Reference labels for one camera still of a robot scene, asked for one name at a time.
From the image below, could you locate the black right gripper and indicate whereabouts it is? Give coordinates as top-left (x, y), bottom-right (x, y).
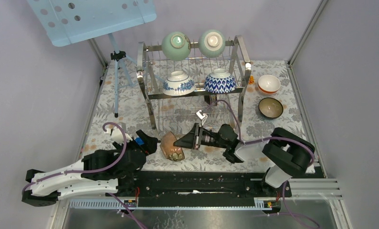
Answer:
top-left (174, 123), bottom-right (227, 150)

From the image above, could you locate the brown speckled bowl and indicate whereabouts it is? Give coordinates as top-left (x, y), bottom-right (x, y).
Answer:
top-left (160, 131), bottom-right (185, 162)

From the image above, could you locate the steel two-tier dish rack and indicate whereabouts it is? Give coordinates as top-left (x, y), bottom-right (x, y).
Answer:
top-left (136, 35), bottom-right (252, 135)

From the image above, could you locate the blue white zigzag bowl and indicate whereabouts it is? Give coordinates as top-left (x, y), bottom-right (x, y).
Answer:
top-left (204, 68), bottom-right (236, 94)

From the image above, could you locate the teal blue bowl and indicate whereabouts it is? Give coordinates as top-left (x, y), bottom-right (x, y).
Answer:
top-left (258, 97), bottom-right (284, 119)

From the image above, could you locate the orange bowl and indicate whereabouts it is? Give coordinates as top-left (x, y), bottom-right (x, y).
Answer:
top-left (257, 74), bottom-right (281, 94)

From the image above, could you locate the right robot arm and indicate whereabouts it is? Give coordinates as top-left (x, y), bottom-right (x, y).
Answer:
top-left (173, 123), bottom-right (315, 197)

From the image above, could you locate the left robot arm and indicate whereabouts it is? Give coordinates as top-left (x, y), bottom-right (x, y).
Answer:
top-left (21, 127), bottom-right (159, 207)

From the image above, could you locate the blue sponge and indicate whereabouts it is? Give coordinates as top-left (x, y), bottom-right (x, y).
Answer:
top-left (135, 137), bottom-right (144, 146)

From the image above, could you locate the floral tablecloth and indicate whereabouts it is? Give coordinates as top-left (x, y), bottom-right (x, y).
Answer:
top-left (82, 60), bottom-right (306, 172)

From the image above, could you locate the dark patterned bowl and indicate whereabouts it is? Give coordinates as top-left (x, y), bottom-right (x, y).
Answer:
top-left (204, 94), bottom-right (217, 106)

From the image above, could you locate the white blue floral bowl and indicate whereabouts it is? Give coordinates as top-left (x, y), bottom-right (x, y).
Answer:
top-left (162, 71), bottom-right (196, 96)

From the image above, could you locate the small yellow object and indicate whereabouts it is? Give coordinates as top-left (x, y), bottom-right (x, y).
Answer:
top-left (248, 75), bottom-right (255, 84)

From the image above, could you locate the left green celadon bowl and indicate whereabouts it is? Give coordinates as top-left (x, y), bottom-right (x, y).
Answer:
top-left (161, 31), bottom-right (191, 61)

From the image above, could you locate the green celadon bowl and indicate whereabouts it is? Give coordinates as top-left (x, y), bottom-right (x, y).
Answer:
top-left (198, 29), bottom-right (225, 58)
top-left (161, 31), bottom-right (191, 61)

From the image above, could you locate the right green celadon bowl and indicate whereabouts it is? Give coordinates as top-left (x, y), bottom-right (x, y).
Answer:
top-left (198, 29), bottom-right (225, 58)

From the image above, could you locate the light blue music stand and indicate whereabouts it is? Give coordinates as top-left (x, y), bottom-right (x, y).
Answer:
top-left (28, 0), bottom-right (156, 117)

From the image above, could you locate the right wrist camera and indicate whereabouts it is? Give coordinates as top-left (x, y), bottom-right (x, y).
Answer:
top-left (196, 110), bottom-right (208, 126)

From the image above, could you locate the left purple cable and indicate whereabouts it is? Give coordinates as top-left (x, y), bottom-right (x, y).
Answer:
top-left (21, 122), bottom-right (149, 229)

